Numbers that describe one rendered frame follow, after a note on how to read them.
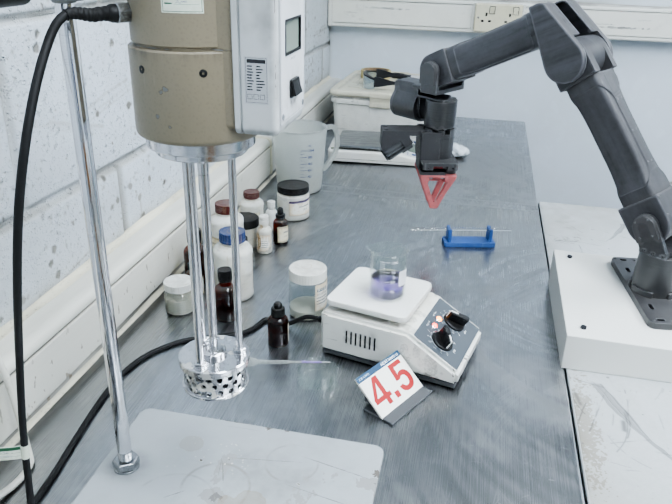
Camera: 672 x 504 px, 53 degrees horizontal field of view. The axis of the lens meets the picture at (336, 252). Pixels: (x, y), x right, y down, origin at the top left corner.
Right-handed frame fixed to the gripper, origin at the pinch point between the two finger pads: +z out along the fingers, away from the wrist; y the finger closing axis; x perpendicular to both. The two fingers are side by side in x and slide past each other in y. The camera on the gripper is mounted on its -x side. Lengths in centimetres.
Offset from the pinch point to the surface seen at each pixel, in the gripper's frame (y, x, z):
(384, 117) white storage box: -74, -2, 3
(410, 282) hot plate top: 34.1, -8.7, -0.5
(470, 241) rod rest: 1.4, 8.0, 7.8
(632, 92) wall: -95, 80, -1
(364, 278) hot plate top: 32.9, -15.4, -0.5
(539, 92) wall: -102, 52, 1
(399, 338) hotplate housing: 44.8, -11.4, 2.2
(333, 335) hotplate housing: 40.5, -20.0, 4.5
